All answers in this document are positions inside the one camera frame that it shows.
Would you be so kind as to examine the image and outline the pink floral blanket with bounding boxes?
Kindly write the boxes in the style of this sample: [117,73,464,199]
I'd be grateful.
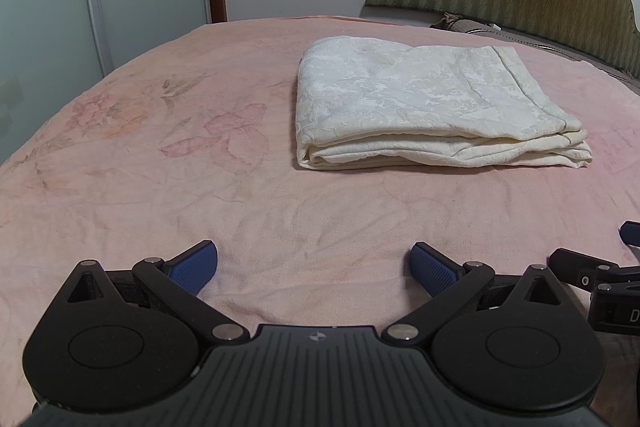
[0,14,640,408]

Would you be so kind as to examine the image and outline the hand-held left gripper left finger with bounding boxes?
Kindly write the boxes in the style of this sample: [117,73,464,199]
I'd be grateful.
[50,239,243,349]

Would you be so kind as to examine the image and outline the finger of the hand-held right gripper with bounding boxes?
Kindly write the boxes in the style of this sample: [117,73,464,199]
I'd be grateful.
[619,221,640,251]
[550,248,622,294]

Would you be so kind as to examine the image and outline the white patterned blanket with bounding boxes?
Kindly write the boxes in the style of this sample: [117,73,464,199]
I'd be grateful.
[295,38,594,170]

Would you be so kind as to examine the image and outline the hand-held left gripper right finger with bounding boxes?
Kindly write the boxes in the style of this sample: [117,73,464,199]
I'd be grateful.
[382,242,576,349]

